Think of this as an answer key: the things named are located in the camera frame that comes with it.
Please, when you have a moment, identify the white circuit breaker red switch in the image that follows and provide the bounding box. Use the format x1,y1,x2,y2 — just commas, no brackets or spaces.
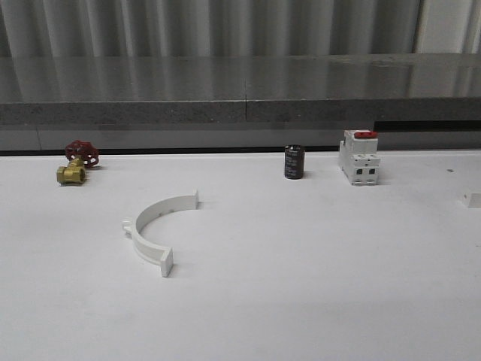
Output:
338,129,380,186

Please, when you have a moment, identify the white half pipe clamp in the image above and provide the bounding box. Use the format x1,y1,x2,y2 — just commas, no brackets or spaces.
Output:
122,190,199,278
460,192,481,208

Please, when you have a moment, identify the black cylindrical capacitor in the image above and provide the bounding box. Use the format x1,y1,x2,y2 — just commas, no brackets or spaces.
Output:
284,144,305,180

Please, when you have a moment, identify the brass valve red handwheel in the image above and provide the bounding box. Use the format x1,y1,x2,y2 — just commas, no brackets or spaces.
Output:
56,140,99,184

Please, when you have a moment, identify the grey stone counter ledge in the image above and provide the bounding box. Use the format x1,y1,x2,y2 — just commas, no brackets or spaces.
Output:
1,54,480,154

